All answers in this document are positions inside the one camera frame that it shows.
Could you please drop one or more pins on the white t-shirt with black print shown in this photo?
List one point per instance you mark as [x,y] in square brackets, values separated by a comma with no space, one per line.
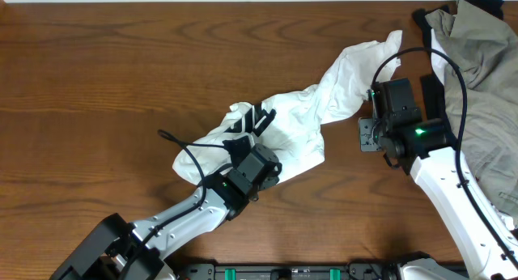
[290,123]

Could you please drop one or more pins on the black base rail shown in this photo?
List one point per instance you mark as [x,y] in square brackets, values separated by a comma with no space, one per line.
[352,271]

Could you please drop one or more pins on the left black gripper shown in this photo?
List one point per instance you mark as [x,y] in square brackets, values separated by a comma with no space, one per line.
[272,178]

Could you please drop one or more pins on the olive grey garment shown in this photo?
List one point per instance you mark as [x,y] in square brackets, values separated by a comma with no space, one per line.
[485,49]

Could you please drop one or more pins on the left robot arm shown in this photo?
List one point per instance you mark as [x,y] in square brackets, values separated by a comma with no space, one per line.
[116,249]

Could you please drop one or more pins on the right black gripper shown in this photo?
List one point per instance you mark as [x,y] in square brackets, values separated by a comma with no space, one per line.
[366,142]

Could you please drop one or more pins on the white garment under pile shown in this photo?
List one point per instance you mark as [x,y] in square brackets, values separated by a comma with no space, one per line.
[437,62]

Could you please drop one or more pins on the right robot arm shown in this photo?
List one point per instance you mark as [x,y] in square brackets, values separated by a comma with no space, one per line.
[424,152]

